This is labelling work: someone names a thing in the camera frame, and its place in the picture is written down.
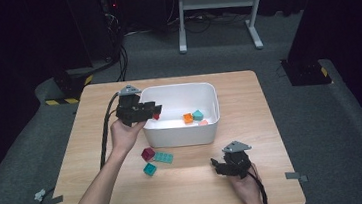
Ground black stand base striped tape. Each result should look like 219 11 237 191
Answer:
42 67 97 108

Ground green toy block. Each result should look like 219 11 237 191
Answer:
191 109 205 122

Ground person's left hand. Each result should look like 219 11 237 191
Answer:
108 115 150 157

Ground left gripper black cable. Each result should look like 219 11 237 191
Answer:
92 91 128 171

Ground teal studded plate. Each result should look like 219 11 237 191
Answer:
153 150 175 166

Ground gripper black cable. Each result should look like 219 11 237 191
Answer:
244 162 270 204
92 91 128 171

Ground black curtain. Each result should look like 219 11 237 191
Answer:
0 0 105 201
281 0 362 164

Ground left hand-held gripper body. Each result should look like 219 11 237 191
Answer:
112 81 159 128

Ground magenta sloped toy block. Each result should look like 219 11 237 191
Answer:
139 146 158 163

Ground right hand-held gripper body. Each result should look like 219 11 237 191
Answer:
217 138 256 183

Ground black floor cables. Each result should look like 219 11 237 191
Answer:
124 6 253 41

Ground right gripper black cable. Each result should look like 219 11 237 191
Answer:
244 162 270 204

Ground person's right hand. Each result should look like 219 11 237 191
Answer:
225 163 263 204

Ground hollow teal toy block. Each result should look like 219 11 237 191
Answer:
142 162 159 178

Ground white plastic bin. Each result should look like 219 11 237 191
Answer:
134 79 224 151

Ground black cable bundle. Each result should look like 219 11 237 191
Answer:
100 0 132 84

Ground orange toy block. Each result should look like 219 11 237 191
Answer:
182 112 194 125

